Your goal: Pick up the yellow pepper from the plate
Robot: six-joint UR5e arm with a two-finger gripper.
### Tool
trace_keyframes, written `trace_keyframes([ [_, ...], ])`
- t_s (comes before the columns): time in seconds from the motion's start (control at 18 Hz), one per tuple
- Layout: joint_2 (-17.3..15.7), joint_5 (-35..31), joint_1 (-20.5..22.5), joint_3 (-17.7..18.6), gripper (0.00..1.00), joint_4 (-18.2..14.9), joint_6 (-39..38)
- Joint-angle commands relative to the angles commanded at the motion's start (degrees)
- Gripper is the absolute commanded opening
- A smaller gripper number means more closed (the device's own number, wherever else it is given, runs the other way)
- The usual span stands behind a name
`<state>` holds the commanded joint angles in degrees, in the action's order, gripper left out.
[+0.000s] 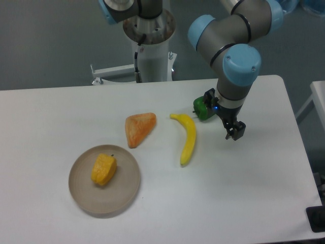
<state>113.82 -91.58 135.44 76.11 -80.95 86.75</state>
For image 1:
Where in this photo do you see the yellow toy pepper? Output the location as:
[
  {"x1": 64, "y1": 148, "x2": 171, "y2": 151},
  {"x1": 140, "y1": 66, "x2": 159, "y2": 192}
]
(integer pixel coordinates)
[{"x1": 91, "y1": 154, "x2": 117, "y2": 186}]

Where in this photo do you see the green toy pepper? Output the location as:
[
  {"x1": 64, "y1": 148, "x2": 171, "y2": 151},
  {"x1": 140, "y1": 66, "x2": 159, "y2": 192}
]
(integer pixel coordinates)
[{"x1": 193, "y1": 96, "x2": 215, "y2": 121}]

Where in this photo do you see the orange toy bread wedge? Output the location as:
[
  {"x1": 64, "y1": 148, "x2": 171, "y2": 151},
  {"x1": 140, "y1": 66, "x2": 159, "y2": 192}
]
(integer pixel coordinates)
[{"x1": 125, "y1": 112, "x2": 156, "y2": 148}]

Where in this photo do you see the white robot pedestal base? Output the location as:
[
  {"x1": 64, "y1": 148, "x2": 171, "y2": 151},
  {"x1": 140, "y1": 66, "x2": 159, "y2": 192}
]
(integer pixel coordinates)
[{"x1": 92, "y1": 8, "x2": 177, "y2": 85}]

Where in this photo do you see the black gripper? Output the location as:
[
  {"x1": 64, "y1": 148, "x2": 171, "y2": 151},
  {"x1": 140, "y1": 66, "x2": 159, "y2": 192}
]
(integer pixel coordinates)
[{"x1": 203, "y1": 88, "x2": 246, "y2": 141}]

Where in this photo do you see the black cable on pedestal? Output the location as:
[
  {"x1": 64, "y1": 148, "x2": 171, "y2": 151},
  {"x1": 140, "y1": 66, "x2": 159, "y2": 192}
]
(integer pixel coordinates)
[{"x1": 134, "y1": 33, "x2": 147, "y2": 83}]

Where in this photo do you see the beige round plate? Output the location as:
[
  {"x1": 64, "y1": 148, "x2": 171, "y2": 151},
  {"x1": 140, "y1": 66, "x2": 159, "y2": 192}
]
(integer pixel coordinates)
[{"x1": 68, "y1": 145, "x2": 141, "y2": 218}]

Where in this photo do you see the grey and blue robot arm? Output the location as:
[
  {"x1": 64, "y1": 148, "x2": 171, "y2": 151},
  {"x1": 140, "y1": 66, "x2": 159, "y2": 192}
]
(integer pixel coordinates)
[{"x1": 99, "y1": 1, "x2": 283, "y2": 140}]

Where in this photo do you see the black device at table edge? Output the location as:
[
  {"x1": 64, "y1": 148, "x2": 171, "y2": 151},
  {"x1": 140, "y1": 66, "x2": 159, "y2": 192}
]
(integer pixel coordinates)
[{"x1": 306, "y1": 205, "x2": 325, "y2": 233}]

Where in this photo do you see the yellow toy banana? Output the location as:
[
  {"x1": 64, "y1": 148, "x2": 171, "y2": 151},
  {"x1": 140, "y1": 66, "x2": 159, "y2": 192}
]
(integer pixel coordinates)
[{"x1": 170, "y1": 114, "x2": 197, "y2": 167}]

